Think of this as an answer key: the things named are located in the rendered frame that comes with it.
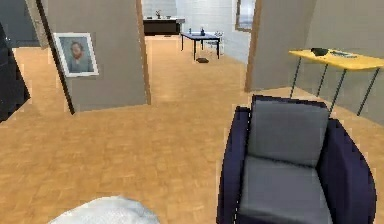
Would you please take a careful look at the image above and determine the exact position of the brown framed wall picture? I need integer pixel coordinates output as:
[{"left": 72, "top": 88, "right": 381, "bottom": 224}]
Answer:
[{"left": 234, "top": 0, "right": 256, "bottom": 33}]

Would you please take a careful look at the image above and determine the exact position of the black bowl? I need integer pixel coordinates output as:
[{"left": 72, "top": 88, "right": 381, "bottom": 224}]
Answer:
[{"left": 310, "top": 47, "right": 330, "bottom": 57}]

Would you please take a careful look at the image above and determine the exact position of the yellow side table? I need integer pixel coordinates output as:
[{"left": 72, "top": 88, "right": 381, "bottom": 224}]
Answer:
[{"left": 288, "top": 48, "right": 384, "bottom": 117}]

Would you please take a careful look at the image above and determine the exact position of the dark kitchen counter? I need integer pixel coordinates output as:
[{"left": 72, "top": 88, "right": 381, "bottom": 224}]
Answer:
[{"left": 142, "top": 17, "right": 186, "bottom": 37}]

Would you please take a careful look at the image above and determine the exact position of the dark blue dining table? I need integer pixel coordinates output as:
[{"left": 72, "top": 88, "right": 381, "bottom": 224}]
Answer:
[{"left": 180, "top": 31, "right": 222, "bottom": 62}]

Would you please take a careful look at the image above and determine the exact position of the white chair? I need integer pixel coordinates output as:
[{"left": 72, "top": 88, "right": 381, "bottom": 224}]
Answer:
[{"left": 203, "top": 31, "right": 225, "bottom": 56}]

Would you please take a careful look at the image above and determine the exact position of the white framed portrait picture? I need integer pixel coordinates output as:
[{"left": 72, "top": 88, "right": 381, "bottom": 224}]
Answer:
[{"left": 52, "top": 32, "right": 100, "bottom": 79}]

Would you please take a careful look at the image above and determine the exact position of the navy armchair with grey cushions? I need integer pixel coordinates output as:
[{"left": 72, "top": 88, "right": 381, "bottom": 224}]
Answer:
[{"left": 215, "top": 94, "right": 378, "bottom": 224}]

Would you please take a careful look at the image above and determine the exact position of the black cabinet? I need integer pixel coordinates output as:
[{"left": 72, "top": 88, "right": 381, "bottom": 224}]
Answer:
[{"left": 0, "top": 22, "right": 31, "bottom": 123}]

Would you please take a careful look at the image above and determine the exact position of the white cushion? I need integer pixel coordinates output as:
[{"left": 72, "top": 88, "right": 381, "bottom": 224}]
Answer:
[{"left": 48, "top": 195, "right": 161, "bottom": 224}]

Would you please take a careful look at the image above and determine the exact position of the grey flat remote control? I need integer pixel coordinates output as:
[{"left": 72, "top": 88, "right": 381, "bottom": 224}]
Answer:
[{"left": 329, "top": 50, "right": 358, "bottom": 59}]

